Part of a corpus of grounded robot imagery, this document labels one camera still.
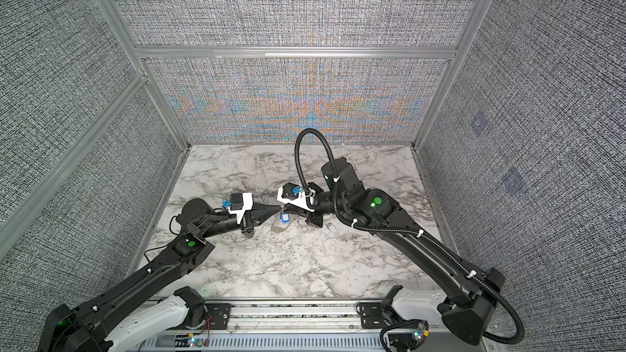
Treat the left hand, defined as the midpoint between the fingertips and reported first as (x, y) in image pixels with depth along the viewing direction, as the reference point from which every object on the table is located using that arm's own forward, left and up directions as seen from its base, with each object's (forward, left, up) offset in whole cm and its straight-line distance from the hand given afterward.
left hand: (278, 207), depth 63 cm
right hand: (+2, -2, 0) cm, 3 cm away
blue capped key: (-1, -1, -4) cm, 4 cm away
